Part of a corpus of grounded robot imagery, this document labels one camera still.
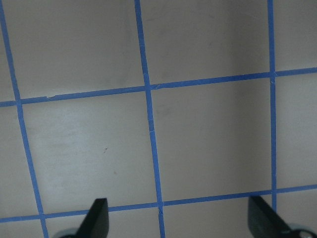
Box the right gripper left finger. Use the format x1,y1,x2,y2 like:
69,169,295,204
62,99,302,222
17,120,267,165
75,198,109,238

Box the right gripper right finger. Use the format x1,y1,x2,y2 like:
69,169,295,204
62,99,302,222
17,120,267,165
248,196,290,238

